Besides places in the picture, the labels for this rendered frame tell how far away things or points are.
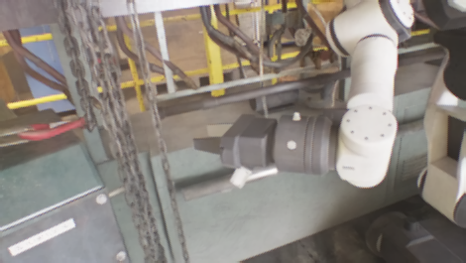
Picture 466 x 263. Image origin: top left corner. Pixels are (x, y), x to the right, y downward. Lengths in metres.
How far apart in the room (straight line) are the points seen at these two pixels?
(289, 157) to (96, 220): 0.36
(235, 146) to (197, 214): 0.78
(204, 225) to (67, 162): 0.75
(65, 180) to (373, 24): 0.59
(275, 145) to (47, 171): 0.39
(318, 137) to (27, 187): 0.47
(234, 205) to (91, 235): 0.72
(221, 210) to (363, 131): 0.89
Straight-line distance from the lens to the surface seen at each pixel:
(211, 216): 1.23
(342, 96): 1.37
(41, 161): 0.62
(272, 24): 1.16
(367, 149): 0.41
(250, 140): 0.45
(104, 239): 0.65
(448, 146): 1.00
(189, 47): 3.88
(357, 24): 0.60
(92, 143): 1.08
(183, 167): 1.09
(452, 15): 0.77
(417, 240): 1.32
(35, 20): 1.01
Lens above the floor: 1.06
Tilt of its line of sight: 24 degrees down
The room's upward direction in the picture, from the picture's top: 6 degrees counter-clockwise
